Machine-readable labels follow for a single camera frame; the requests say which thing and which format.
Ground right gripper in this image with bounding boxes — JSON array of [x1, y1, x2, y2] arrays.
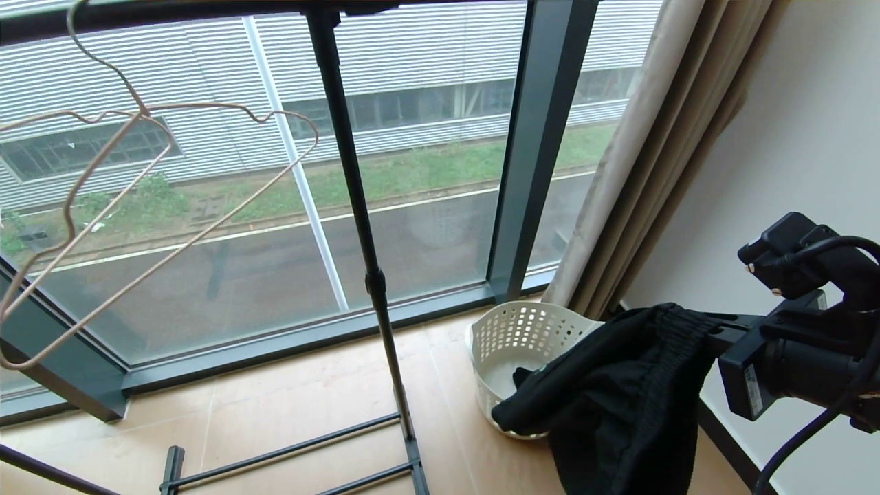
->
[[718, 302, 880, 434]]

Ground black shorts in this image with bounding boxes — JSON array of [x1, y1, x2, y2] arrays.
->
[[491, 302, 724, 495]]

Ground white laundry basket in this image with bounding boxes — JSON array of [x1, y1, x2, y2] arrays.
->
[[465, 300, 606, 441]]

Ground black clothes rack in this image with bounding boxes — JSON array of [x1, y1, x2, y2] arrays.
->
[[0, 0, 431, 495]]

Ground beige curtain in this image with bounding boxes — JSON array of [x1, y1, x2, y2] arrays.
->
[[542, 0, 779, 321]]

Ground window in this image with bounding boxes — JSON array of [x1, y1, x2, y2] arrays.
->
[[0, 0, 665, 424]]

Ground black cable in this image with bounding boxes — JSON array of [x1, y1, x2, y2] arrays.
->
[[751, 235, 880, 495]]

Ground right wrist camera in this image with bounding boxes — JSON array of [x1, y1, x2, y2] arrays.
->
[[738, 211, 841, 318]]

